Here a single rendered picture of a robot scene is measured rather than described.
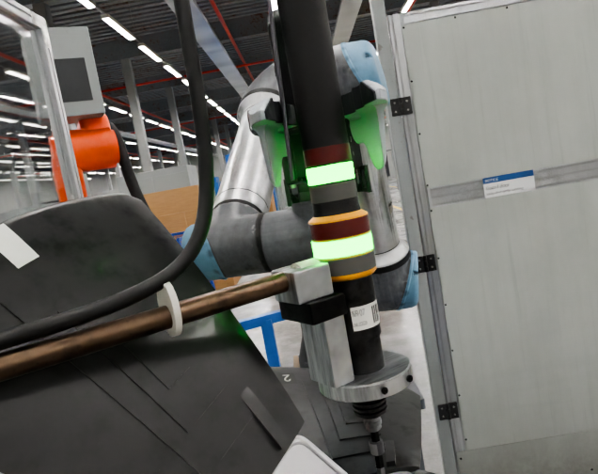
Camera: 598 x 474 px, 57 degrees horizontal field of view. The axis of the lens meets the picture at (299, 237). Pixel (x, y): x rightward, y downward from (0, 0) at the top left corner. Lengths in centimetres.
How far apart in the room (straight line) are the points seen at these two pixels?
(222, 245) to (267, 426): 35
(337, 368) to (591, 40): 221
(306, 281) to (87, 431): 15
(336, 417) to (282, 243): 21
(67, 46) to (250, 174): 371
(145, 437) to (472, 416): 221
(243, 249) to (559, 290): 193
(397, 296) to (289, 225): 50
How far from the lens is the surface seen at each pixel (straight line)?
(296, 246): 64
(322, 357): 39
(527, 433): 260
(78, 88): 434
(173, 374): 35
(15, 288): 36
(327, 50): 39
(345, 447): 52
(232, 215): 69
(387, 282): 109
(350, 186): 38
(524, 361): 248
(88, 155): 437
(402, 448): 52
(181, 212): 840
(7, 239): 38
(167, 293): 33
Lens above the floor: 146
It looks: 6 degrees down
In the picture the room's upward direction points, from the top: 10 degrees counter-clockwise
